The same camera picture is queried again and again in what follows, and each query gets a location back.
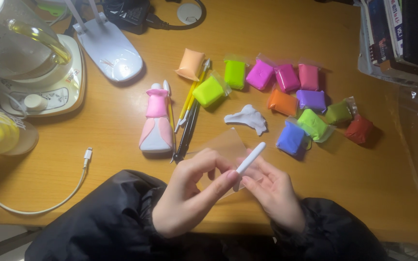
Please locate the person's left hand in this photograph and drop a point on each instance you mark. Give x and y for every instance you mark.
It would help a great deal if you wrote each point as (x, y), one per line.
(180, 203)

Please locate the person's right hand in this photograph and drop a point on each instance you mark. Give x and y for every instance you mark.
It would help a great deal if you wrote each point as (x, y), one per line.
(278, 199)

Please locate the white clay stick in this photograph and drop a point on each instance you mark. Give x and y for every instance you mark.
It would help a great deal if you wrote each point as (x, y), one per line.
(253, 156)

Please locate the clear plastic sheet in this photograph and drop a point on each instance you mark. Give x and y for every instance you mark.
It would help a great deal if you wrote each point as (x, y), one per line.
(227, 145)

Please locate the blue clay packet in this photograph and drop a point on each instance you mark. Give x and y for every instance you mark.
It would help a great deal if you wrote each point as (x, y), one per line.
(290, 138)

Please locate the black sculpting tool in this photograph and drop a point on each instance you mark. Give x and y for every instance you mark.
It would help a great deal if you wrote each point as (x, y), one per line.
(192, 123)
(184, 139)

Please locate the light green clay packet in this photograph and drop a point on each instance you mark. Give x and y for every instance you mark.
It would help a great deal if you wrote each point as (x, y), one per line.
(313, 124)

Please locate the pink white clay doll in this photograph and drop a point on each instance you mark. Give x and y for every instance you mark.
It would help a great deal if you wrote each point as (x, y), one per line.
(156, 123)

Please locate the white clay lump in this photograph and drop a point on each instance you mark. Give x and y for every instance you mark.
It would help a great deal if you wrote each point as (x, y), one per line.
(247, 116)

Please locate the yellow sculpting tool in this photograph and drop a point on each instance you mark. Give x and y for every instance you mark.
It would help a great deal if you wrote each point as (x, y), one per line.
(194, 92)
(186, 112)

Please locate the orange clay packet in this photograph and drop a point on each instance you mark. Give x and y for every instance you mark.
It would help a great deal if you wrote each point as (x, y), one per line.
(283, 102)

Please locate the purple clay packet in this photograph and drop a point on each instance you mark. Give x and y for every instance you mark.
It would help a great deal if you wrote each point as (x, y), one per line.
(311, 100)

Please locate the olive green clay packet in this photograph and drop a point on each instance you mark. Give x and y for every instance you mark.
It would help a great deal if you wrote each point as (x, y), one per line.
(338, 113)

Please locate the red brown clay packet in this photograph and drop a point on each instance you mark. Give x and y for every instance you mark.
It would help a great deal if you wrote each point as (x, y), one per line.
(359, 129)

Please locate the hot pink clay packet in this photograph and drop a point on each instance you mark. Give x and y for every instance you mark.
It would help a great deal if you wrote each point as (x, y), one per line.
(287, 77)

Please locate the magenta clay packet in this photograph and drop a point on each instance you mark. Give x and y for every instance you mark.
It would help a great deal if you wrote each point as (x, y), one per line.
(259, 74)

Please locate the rose pink clay packet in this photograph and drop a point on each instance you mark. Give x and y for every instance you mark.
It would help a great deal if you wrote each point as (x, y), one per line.
(308, 77)

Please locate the peach clay packet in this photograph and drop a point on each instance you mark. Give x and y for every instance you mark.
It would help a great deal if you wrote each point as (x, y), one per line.
(190, 64)

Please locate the white kettle base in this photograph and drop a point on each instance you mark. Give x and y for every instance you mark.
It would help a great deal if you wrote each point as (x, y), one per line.
(65, 90)

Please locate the white desk lamp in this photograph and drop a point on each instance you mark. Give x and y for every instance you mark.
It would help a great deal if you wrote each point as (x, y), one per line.
(109, 50)

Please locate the white round desk grommet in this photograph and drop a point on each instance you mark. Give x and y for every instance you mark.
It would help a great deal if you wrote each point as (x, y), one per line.
(189, 13)

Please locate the yellow plastic bottle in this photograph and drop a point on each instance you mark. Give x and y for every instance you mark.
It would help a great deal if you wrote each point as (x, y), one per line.
(2, 130)

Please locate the stack of books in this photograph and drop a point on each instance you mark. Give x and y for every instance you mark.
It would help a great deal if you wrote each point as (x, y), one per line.
(397, 36)

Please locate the green plastic item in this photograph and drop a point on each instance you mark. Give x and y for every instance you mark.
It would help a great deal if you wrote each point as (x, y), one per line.
(51, 8)

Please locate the glass kettle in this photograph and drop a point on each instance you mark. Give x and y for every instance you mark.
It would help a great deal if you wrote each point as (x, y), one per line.
(13, 40)

